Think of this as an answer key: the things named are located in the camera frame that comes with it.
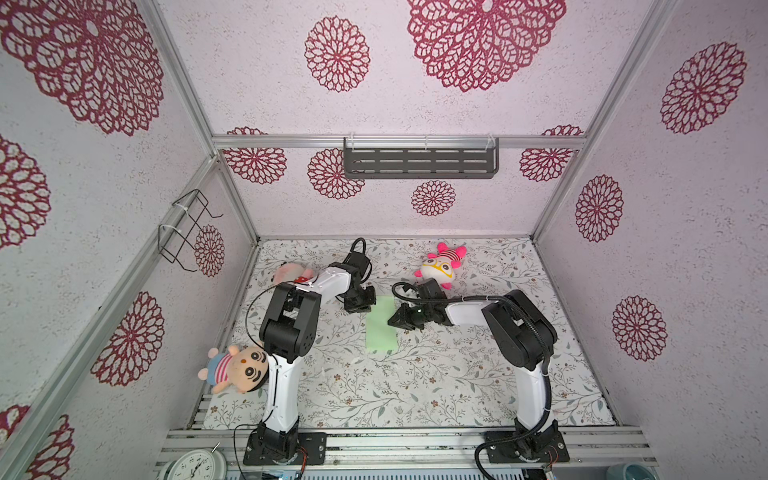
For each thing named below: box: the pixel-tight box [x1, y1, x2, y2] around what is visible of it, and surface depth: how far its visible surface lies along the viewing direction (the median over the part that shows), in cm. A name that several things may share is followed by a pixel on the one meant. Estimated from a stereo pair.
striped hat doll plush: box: [198, 345, 270, 394], surface depth 81 cm
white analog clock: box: [158, 442, 228, 480], surface depth 70 cm
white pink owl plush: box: [414, 242, 468, 291], surface depth 105 cm
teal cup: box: [605, 462, 659, 480], surface depth 68 cm
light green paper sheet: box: [365, 295, 398, 352], surface depth 96 cm
